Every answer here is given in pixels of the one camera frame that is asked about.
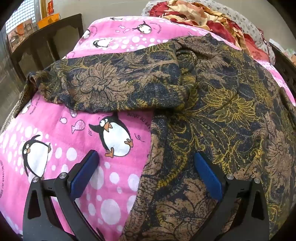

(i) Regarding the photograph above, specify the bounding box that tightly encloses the pink penguin print blanket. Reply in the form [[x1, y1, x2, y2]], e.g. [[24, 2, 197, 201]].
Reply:
[[0, 17, 296, 241]]

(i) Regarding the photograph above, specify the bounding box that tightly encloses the dark wooden side table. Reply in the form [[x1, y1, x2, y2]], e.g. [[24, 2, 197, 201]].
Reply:
[[8, 13, 84, 81]]

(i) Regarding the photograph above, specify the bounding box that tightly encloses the red and yellow floral quilt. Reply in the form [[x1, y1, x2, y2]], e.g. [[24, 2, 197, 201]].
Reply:
[[148, 0, 257, 50]]

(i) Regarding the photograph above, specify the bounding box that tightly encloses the brown picture box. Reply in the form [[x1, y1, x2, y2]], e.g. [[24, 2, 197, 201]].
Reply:
[[7, 19, 35, 50]]

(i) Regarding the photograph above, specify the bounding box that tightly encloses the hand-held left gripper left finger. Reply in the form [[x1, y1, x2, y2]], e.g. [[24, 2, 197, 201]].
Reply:
[[22, 150, 102, 241]]

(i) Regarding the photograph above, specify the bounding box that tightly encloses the orange box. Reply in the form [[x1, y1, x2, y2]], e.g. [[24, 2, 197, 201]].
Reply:
[[37, 13, 61, 29]]

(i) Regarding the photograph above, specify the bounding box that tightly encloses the dark carved wooden cabinet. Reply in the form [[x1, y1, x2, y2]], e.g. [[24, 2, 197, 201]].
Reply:
[[268, 43, 296, 93]]

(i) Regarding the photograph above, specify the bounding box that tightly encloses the pink red pillow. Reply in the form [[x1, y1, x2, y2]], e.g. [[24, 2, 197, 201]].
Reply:
[[244, 34, 271, 62]]

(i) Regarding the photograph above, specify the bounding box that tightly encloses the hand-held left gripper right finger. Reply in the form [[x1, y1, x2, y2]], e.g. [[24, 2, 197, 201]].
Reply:
[[194, 152, 270, 241]]

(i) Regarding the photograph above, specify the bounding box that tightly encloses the grid window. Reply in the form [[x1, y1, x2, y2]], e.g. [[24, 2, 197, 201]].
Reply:
[[5, 0, 42, 30]]

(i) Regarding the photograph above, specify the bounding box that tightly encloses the brown floral garment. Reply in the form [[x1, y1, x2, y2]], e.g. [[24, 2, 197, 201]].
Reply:
[[14, 32, 296, 241]]

